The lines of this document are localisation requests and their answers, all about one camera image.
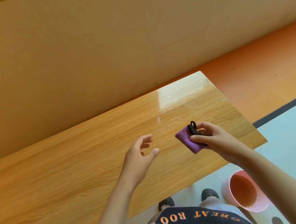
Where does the pink plastic bucket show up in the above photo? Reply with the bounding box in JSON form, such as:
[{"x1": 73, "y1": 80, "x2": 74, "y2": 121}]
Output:
[{"x1": 219, "y1": 166, "x2": 273, "y2": 218}]

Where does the person's right hand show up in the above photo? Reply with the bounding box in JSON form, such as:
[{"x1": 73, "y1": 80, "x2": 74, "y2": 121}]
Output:
[{"x1": 187, "y1": 113, "x2": 259, "y2": 177}]

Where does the purple cleaning cloth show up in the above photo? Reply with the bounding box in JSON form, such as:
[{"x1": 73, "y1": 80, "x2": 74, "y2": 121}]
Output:
[{"x1": 173, "y1": 119, "x2": 210, "y2": 158}]

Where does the person's right forearm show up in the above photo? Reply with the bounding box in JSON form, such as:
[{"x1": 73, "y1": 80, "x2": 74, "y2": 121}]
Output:
[{"x1": 234, "y1": 142, "x2": 296, "y2": 224}]

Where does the person's left forearm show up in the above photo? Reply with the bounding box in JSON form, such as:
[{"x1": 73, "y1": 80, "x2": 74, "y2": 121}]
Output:
[{"x1": 69, "y1": 178, "x2": 141, "y2": 224}]

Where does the person's left hand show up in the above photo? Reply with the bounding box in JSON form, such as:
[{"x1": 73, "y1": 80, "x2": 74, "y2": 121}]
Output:
[{"x1": 113, "y1": 133, "x2": 166, "y2": 194}]

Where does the wooden table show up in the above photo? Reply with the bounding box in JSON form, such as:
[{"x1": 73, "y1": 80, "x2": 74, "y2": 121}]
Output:
[{"x1": 0, "y1": 62, "x2": 281, "y2": 224}]

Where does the black plush-trimmed slipper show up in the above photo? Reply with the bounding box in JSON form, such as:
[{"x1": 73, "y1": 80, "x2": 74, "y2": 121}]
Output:
[
  {"x1": 157, "y1": 196, "x2": 177, "y2": 213},
  {"x1": 199, "y1": 186, "x2": 220, "y2": 203}
]

